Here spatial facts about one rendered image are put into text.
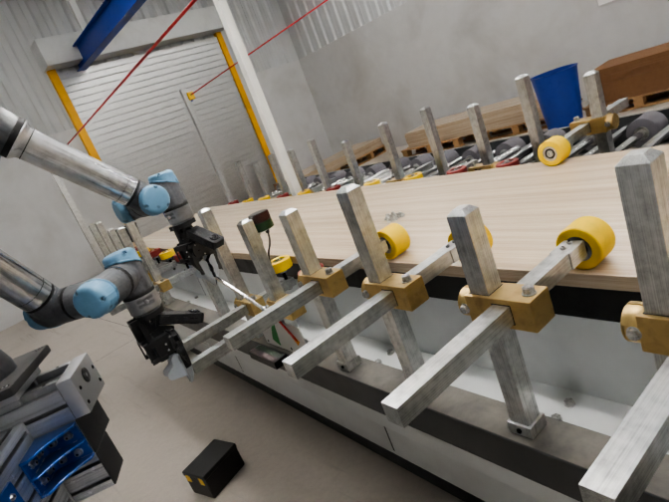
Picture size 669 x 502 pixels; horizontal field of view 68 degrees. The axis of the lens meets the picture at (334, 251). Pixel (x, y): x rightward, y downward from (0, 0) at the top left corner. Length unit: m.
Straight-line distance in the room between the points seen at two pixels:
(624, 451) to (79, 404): 1.01
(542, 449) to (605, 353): 0.24
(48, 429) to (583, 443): 1.03
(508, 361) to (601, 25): 7.52
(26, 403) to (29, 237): 7.66
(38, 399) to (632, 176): 1.12
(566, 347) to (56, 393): 1.04
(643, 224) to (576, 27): 7.73
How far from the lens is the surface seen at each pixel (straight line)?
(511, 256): 1.08
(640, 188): 0.60
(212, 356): 1.30
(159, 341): 1.23
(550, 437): 0.93
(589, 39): 8.27
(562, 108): 6.66
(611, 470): 0.50
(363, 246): 0.93
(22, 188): 8.90
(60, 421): 1.24
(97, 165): 1.31
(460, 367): 0.69
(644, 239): 0.63
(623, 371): 1.05
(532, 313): 0.74
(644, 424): 0.54
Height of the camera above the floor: 1.32
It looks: 16 degrees down
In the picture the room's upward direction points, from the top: 21 degrees counter-clockwise
